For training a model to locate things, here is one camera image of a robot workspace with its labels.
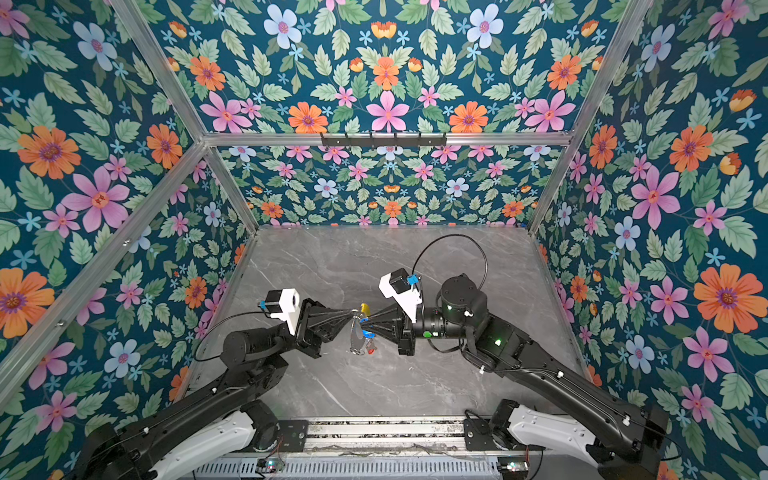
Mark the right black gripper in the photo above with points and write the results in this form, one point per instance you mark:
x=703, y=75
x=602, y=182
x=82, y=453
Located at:
x=406, y=330

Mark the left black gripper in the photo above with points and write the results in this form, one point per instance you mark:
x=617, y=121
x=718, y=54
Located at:
x=307, y=340

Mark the silver keyring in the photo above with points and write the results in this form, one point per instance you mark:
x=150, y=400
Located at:
x=357, y=338

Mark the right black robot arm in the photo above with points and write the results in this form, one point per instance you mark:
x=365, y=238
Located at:
x=619, y=439

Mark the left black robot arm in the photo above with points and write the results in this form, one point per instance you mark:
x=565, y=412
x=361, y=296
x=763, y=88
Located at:
x=254, y=364

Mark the left small circuit board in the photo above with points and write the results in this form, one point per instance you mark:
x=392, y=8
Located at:
x=270, y=466

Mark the small circuit board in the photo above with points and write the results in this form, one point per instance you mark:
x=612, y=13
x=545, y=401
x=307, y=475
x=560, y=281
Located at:
x=270, y=466
x=511, y=469

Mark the right small circuit board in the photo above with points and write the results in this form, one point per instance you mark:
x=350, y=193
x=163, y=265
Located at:
x=511, y=469

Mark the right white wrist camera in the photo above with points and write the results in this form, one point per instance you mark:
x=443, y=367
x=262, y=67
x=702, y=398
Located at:
x=405, y=290

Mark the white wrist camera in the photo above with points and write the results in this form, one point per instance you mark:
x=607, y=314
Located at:
x=283, y=304
x=405, y=290

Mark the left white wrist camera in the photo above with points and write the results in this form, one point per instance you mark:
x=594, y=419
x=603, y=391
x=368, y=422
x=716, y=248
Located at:
x=283, y=304

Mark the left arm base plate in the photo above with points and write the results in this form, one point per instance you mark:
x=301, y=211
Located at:
x=285, y=435

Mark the aluminium front rail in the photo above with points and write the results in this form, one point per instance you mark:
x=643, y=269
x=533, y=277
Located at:
x=384, y=441

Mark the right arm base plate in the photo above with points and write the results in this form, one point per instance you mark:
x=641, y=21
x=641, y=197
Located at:
x=478, y=435

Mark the black hook rail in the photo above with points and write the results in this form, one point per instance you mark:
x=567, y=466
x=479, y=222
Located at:
x=371, y=140

